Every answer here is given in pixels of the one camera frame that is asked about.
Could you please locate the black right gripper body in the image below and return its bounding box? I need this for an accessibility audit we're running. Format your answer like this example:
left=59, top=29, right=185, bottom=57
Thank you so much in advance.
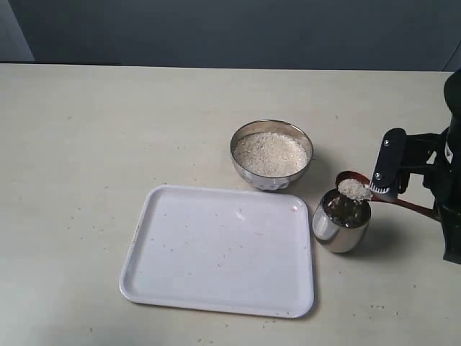
left=403, top=71, right=460, bottom=264

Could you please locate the brown wooden spoon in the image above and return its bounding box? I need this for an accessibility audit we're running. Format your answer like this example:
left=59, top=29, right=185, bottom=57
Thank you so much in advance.
left=336, top=171, right=439, bottom=221

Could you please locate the small steel cup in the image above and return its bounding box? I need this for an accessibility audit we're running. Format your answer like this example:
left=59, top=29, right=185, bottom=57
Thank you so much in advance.
left=312, top=189, right=372, bottom=254

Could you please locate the steel bowl of rice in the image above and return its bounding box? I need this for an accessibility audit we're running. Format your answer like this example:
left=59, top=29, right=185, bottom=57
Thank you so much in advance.
left=230, top=120, right=313, bottom=191

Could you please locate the white plastic tray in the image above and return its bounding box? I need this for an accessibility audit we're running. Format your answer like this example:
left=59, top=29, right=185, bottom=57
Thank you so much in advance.
left=119, top=185, right=315, bottom=319

